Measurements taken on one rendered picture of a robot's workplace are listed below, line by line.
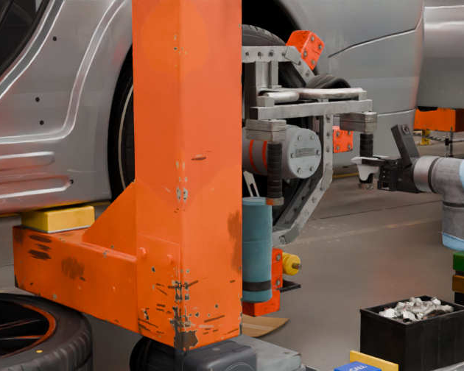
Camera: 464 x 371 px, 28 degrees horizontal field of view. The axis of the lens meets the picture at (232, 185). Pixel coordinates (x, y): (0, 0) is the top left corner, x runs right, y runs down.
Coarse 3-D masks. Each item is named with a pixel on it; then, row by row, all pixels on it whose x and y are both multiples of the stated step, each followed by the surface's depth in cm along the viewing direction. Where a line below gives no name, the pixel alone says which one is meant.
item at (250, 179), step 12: (288, 84) 261; (288, 120) 270; (300, 120) 266; (252, 180) 258; (264, 180) 276; (288, 180) 268; (252, 192) 261; (264, 192) 273; (288, 192) 267; (276, 216) 264
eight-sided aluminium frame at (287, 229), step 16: (256, 48) 239; (272, 48) 243; (288, 48) 247; (288, 64) 250; (304, 64) 252; (304, 80) 253; (320, 128) 261; (320, 144) 262; (320, 160) 262; (320, 176) 263; (304, 192) 264; (320, 192) 262; (288, 208) 261; (304, 208) 259; (288, 224) 257; (304, 224) 259; (288, 240) 255
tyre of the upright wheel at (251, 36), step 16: (256, 32) 250; (128, 64) 246; (128, 80) 242; (112, 112) 241; (128, 112) 237; (112, 128) 240; (128, 128) 235; (112, 144) 241; (128, 144) 235; (112, 160) 241; (128, 160) 236; (112, 176) 243; (128, 176) 237; (112, 192) 246
